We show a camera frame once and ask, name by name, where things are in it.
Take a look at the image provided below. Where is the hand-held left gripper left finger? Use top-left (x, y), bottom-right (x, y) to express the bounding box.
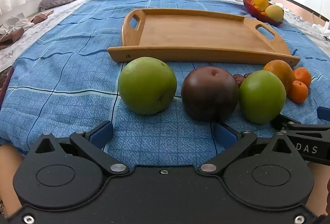
top-left (34, 121), bottom-right (130, 176)

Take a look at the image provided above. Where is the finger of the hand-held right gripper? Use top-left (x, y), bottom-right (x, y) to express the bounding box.
top-left (271, 114), bottom-right (302, 134)
top-left (317, 106), bottom-right (330, 121)

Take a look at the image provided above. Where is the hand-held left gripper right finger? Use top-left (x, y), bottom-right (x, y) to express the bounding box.
top-left (197, 122), bottom-right (306, 175)

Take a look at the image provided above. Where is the small mandarin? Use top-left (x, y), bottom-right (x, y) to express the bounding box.
top-left (292, 67), bottom-right (312, 87)
top-left (287, 80), bottom-right (309, 104)

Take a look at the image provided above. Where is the shiny green apple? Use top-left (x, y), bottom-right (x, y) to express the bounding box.
top-left (239, 70), bottom-right (287, 124)

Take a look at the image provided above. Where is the dark purple round fruit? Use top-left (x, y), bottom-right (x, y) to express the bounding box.
top-left (181, 66), bottom-right (240, 122)

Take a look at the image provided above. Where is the large orange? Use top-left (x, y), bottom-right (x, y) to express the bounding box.
top-left (263, 59), bottom-right (295, 93)

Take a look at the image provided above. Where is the large dull green apple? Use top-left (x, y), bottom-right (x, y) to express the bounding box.
top-left (118, 57), bottom-right (178, 115)

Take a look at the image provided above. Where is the wooden tray with handles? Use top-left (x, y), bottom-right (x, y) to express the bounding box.
top-left (108, 8), bottom-right (301, 68)

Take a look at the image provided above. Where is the blue plaid cloth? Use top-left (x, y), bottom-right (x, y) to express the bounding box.
top-left (0, 0), bottom-right (330, 156)

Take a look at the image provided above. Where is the yellow pear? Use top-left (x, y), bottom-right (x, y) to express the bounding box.
top-left (265, 4), bottom-right (284, 22)

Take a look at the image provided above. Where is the yellow starfruit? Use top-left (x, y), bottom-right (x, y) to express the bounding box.
top-left (251, 0), bottom-right (272, 12)

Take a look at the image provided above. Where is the red glass bowl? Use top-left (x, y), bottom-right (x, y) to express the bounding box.
top-left (243, 0), bottom-right (284, 26)

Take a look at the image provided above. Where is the beige garment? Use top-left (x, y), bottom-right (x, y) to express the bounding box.
top-left (28, 9), bottom-right (54, 25)

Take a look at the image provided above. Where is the brown pink garment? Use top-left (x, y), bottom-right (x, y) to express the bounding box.
top-left (0, 27), bottom-right (25, 50)

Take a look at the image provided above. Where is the white crumpled garment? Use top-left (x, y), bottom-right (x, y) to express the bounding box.
top-left (0, 15), bottom-right (35, 34)

